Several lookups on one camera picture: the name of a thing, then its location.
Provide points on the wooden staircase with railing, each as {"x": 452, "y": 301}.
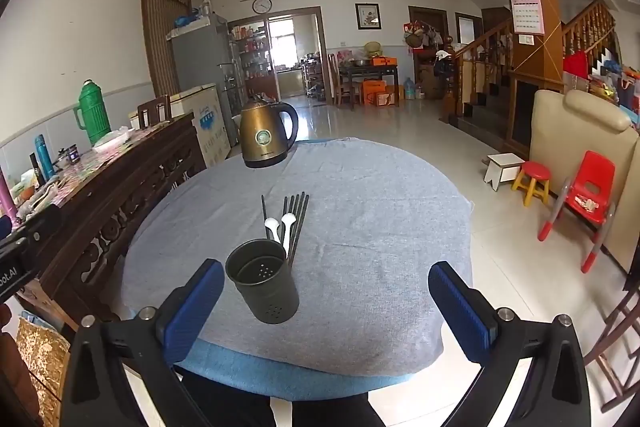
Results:
{"x": 480, "y": 107}

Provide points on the grey tablecloth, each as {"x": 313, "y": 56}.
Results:
{"x": 375, "y": 232}

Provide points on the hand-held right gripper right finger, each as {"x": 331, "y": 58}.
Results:
{"x": 460, "y": 312}

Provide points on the pile of colourful bags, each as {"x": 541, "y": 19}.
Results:
{"x": 610, "y": 82}

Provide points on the brown wooden chair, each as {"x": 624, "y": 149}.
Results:
{"x": 620, "y": 332}

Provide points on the small dark jar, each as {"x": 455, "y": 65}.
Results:
{"x": 74, "y": 155}

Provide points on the red plastic child chair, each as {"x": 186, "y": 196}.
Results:
{"x": 592, "y": 177}

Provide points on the dark metal utensil holder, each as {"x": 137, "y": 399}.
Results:
{"x": 270, "y": 297}

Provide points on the orange carton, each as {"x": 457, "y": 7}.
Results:
{"x": 374, "y": 93}

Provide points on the white chest freezer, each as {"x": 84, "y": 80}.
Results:
{"x": 207, "y": 122}

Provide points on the pink water bottle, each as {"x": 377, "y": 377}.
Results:
{"x": 6, "y": 202}

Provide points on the white plastic spoon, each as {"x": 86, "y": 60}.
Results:
{"x": 288, "y": 220}
{"x": 271, "y": 223}

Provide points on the beige sofa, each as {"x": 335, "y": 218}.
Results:
{"x": 575, "y": 142}

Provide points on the dark wooden dining table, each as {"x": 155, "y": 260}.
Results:
{"x": 370, "y": 71}

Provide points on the blue water bottle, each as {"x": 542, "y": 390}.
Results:
{"x": 44, "y": 159}

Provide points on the small white stool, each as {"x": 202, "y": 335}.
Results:
{"x": 502, "y": 167}

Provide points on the flat orange box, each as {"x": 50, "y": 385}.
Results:
{"x": 383, "y": 61}

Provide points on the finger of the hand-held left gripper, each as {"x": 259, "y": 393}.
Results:
{"x": 45, "y": 222}

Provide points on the carved wooden sideboard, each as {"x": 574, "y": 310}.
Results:
{"x": 125, "y": 207}

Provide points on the dark wooden chair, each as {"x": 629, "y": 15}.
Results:
{"x": 154, "y": 109}

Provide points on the blue water jug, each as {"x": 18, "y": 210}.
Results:
{"x": 409, "y": 89}

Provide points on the person's legs in dark trousers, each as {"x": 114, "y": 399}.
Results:
{"x": 225, "y": 407}

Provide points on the white plastic bag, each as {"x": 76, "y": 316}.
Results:
{"x": 114, "y": 138}

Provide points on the brown curtain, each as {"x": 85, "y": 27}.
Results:
{"x": 162, "y": 37}

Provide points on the white wall switch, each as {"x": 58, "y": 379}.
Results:
{"x": 525, "y": 39}

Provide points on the bronze electric kettle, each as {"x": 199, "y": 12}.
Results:
{"x": 260, "y": 142}

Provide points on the blue tablecloth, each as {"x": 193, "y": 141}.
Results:
{"x": 300, "y": 377}

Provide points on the floral sideboard cover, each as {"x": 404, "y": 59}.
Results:
{"x": 100, "y": 167}

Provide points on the framed wall picture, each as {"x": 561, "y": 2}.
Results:
{"x": 368, "y": 17}

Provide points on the grey refrigerator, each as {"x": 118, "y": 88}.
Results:
{"x": 200, "y": 57}

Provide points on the golden sequined cushion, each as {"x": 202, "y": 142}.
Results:
{"x": 40, "y": 367}

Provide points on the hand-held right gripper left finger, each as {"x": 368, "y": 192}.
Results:
{"x": 195, "y": 307}

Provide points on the round wall clock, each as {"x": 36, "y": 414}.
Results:
{"x": 262, "y": 5}

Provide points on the glass shelf with bottles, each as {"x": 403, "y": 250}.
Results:
{"x": 252, "y": 57}

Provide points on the green thermos flask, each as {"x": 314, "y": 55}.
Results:
{"x": 94, "y": 117}

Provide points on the red and yellow stool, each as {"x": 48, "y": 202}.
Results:
{"x": 535, "y": 170}

